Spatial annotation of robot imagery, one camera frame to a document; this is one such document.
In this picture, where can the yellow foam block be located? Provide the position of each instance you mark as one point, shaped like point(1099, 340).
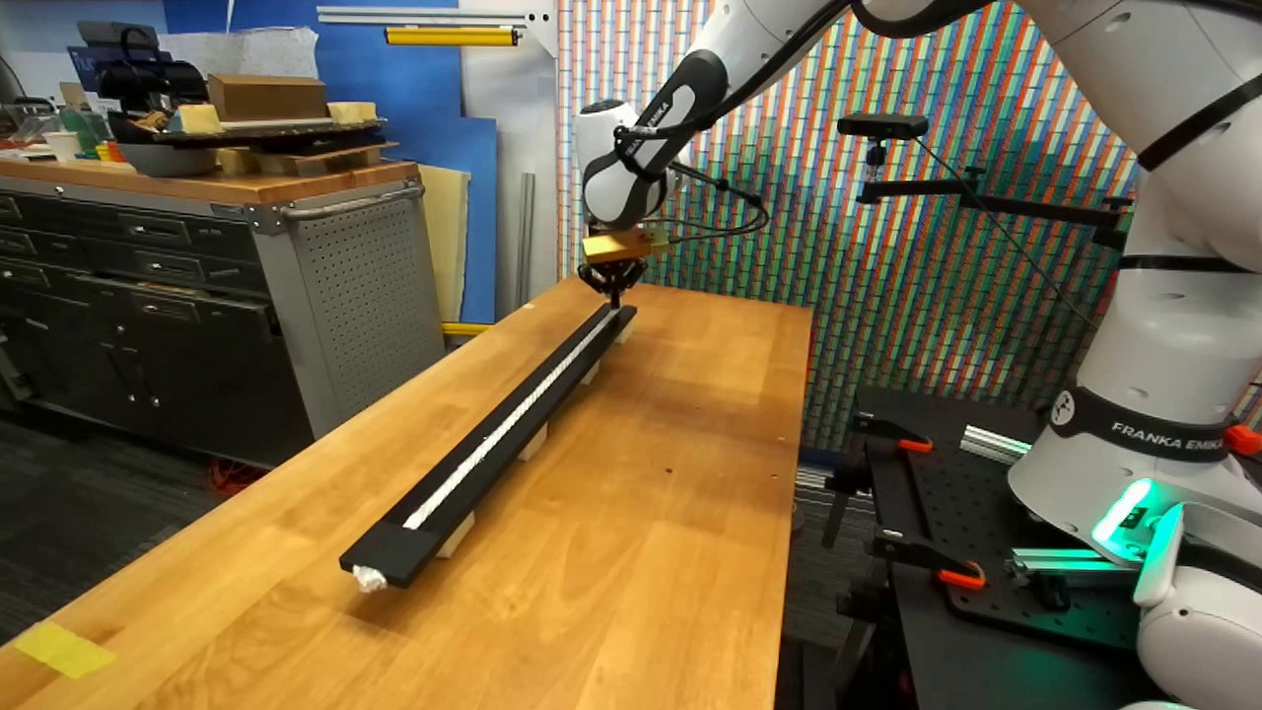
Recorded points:
point(357, 116)
point(200, 119)

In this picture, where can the yellow tape patch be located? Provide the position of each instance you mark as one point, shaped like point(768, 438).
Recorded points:
point(66, 649)

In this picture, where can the yellow hanging bar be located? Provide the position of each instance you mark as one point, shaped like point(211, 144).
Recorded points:
point(453, 37)

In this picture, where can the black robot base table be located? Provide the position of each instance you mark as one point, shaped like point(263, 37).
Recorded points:
point(949, 657)

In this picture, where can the multicolour striped backdrop screen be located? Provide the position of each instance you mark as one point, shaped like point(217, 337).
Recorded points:
point(921, 331)

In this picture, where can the black machine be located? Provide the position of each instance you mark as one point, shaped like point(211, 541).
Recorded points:
point(142, 74)

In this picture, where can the black orange bar clamp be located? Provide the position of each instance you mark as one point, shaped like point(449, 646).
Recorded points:
point(917, 446)
point(1242, 438)
point(962, 578)

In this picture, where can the blue board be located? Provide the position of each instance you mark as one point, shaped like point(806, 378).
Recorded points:
point(394, 106)

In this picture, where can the cream foam panel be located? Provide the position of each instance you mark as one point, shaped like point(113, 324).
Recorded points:
point(443, 252)

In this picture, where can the yellow bar near floor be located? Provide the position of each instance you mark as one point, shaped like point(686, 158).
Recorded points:
point(465, 332)

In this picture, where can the small wooden support block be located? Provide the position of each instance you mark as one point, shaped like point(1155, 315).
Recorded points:
point(589, 378)
point(535, 445)
point(453, 536)

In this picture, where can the grey metal pole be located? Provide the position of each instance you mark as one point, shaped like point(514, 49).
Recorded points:
point(526, 237)

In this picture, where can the aluminium profile bar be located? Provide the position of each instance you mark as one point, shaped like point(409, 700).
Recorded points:
point(994, 445)
point(1065, 563)

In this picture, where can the white hanging rail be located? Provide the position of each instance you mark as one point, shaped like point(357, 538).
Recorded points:
point(435, 19)

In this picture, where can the black camera on stand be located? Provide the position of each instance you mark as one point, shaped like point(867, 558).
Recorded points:
point(882, 129)

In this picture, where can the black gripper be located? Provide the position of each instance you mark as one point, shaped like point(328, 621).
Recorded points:
point(611, 273)

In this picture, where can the long black slotted rail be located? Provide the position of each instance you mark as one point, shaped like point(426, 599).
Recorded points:
point(490, 459)

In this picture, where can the grey perforated metal cabinet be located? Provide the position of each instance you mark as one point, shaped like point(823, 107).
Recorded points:
point(357, 302)

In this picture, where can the wooden box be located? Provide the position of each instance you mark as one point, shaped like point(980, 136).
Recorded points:
point(269, 101)

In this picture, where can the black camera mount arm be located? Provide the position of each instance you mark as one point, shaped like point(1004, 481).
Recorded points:
point(1051, 208)

